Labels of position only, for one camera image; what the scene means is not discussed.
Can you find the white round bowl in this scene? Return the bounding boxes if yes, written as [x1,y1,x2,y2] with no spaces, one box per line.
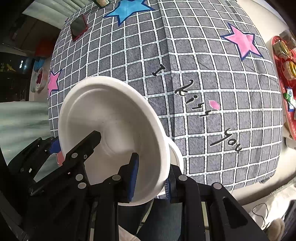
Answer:
[58,76,170,206]

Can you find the pink square plate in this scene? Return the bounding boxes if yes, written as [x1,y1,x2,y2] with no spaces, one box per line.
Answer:
[57,151,65,167]

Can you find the white bowl top left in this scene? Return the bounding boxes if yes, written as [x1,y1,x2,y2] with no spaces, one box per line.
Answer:
[166,137,184,174]

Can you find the person's dark trouser legs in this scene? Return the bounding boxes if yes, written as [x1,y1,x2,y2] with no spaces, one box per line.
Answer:
[118,199,182,241]

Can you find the teal striped curtain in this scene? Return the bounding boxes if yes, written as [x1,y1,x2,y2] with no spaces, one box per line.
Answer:
[1,101,53,163]

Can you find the white round paint palette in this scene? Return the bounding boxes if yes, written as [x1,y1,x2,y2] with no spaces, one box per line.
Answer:
[30,67,48,93]

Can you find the grey checked star tablecloth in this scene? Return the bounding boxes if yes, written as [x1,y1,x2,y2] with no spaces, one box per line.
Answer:
[48,1,282,190]

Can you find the red cased smartphone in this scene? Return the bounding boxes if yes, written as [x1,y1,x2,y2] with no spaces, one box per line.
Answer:
[70,14,88,42]

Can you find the black cable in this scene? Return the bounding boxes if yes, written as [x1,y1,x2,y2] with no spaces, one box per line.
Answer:
[250,202,270,230]

